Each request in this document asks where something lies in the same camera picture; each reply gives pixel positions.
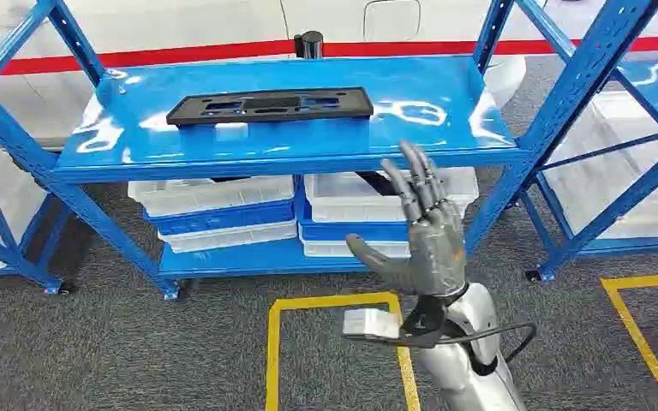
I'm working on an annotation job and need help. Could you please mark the black cylinder post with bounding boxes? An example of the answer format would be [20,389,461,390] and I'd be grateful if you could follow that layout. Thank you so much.
[293,30,325,61]

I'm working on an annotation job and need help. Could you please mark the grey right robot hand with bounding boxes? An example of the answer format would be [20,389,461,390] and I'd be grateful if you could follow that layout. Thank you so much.
[344,140,470,300]

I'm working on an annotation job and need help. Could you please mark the translucent white storage bins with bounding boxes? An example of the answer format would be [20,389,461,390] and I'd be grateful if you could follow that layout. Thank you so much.
[543,89,658,241]
[0,125,49,271]

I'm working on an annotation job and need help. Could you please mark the yellow floor tape square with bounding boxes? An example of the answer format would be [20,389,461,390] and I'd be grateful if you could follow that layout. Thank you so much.
[265,291,422,411]

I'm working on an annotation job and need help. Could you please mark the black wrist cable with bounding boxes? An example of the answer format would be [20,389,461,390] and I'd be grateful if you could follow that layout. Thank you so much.
[343,322,538,365]

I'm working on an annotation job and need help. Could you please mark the white plastic bin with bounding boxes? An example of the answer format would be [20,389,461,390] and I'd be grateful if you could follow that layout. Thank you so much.
[304,167,480,224]
[159,219,299,254]
[128,176,296,218]
[300,235,411,259]

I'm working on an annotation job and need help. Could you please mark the blue metal shelf rack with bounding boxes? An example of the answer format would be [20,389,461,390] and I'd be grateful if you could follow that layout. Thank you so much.
[0,0,658,301]
[511,0,658,283]

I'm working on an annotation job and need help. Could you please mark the blue plastic bin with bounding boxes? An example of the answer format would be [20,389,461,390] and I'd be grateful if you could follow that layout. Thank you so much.
[143,200,297,237]
[296,180,411,244]

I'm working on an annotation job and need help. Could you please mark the black plastic plate with cutouts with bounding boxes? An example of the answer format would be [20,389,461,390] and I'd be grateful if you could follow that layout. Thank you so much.
[165,86,375,128]

